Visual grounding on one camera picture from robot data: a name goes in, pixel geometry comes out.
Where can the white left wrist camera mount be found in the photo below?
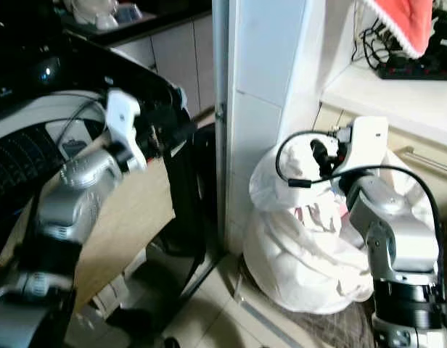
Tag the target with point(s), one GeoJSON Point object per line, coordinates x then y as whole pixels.
{"type": "Point", "coordinates": [123, 116]}

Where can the black power strip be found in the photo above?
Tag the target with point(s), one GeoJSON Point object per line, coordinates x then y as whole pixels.
{"type": "Point", "coordinates": [416, 71]}

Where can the white rounded ornament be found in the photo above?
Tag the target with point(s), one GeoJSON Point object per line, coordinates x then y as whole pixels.
{"type": "Point", "coordinates": [93, 9]}

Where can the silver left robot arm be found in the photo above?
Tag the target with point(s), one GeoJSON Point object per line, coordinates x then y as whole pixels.
{"type": "Point", "coordinates": [78, 196]}

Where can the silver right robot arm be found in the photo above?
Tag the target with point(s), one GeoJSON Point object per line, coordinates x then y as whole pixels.
{"type": "Point", "coordinates": [394, 225]}

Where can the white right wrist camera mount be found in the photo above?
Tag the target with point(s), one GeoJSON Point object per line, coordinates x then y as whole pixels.
{"type": "Point", "coordinates": [368, 141]}

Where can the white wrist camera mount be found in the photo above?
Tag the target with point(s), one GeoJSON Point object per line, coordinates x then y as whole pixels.
{"type": "Point", "coordinates": [123, 116]}
{"type": "Point", "coordinates": [368, 141]}

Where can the grey metal door frame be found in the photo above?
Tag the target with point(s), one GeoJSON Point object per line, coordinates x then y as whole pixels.
{"type": "Point", "coordinates": [220, 109]}

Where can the white clothes pile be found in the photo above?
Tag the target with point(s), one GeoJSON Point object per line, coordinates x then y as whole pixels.
{"type": "Point", "coordinates": [296, 254]}

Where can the grey cabinet with dark counter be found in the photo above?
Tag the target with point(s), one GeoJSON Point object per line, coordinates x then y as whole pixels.
{"type": "Point", "coordinates": [180, 51]}

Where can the black top-load washing machine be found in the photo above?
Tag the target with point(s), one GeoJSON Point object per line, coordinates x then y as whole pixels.
{"type": "Point", "coordinates": [35, 43]}

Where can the red cloth with white trim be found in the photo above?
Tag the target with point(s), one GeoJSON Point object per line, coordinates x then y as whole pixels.
{"type": "Point", "coordinates": [405, 22]}

